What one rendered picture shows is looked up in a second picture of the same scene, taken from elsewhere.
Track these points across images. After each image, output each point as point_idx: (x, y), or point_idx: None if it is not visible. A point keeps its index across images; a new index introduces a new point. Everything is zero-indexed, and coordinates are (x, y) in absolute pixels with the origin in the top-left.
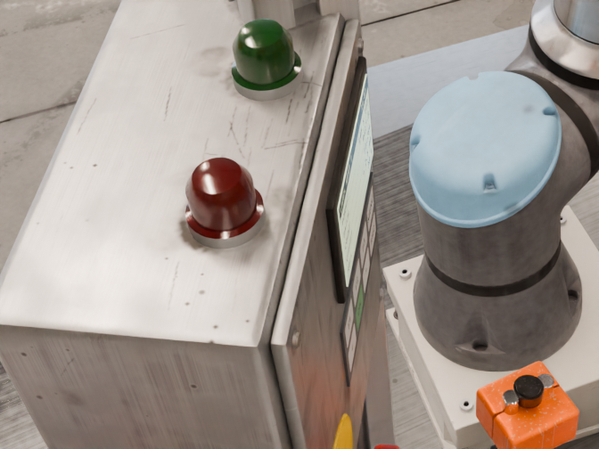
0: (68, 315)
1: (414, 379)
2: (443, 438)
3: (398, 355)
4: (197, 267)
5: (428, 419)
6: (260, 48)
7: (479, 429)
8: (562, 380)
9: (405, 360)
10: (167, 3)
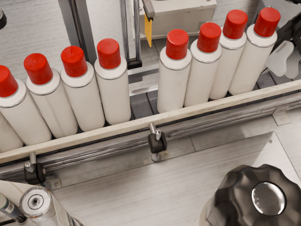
0: None
1: (129, 8)
2: (133, 27)
3: (126, 1)
4: None
5: (130, 22)
6: None
7: (142, 19)
8: (177, 6)
9: (128, 2)
10: None
